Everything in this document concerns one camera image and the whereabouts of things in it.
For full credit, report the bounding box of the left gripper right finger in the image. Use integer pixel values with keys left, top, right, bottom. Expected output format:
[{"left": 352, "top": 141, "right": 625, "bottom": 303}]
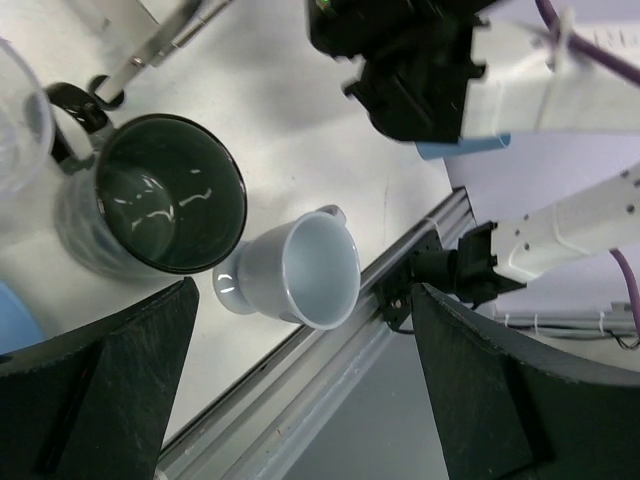
[{"left": 411, "top": 284, "right": 639, "bottom": 479}]

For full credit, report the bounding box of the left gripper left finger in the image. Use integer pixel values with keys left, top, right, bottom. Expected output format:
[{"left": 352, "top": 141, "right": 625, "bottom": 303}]
[{"left": 1, "top": 278, "right": 199, "bottom": 479}]

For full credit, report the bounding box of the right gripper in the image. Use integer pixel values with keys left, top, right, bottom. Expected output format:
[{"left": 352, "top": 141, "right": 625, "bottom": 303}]
[{"left": 306, "top": 0, "right": 490, "bottom": 143}]

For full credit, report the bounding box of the dark green mug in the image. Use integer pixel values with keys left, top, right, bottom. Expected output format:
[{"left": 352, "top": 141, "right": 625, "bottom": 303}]
[{"left": 45, "top": 82, "right": 248, "bottom": 278}]

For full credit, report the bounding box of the grey ceramic cup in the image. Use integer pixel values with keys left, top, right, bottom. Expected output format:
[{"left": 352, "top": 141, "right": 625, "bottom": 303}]
[{"left": 212, "top": 205, "right": 361, "bottom": 331}]

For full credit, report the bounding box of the steel two-tier dish rack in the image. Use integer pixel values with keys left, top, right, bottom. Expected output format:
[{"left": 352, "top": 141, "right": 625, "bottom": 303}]
[{"left": 88, "top": 0, "right": 231, "bottom": 111}]

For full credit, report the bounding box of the blue plastic cup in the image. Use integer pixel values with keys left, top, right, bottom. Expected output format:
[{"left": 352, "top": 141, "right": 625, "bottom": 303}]
[{"left": 416, "top": 133, "right": 511, "bottom": 161}]

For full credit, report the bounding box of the blue plate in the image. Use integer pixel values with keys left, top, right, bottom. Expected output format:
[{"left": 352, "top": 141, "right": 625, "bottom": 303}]
[{"left": 1, "top": 282, "right": 45, "bottom": 355}]

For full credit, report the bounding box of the clear drinking glass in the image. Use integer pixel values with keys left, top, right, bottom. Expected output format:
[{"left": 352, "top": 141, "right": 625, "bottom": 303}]
[{"left": 1, "top": 39, "right": 54, "bottom": 198}]

